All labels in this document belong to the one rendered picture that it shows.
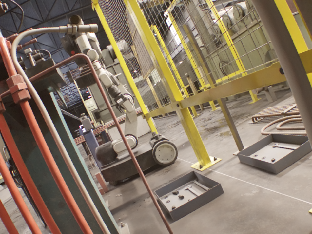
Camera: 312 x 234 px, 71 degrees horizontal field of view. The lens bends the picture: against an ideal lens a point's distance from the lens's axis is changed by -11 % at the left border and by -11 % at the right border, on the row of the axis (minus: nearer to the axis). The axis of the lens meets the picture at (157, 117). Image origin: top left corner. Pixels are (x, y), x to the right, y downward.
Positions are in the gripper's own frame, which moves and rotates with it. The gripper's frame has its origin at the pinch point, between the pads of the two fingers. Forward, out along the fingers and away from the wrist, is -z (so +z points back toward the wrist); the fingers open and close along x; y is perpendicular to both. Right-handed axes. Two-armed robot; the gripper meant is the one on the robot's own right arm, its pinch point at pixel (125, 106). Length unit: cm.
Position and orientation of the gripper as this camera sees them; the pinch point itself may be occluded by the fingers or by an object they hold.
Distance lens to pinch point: 196.9
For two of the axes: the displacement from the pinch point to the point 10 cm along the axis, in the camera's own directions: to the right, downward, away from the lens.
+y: -0.9, -0.1, 10.0
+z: -5.9, -8.0, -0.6
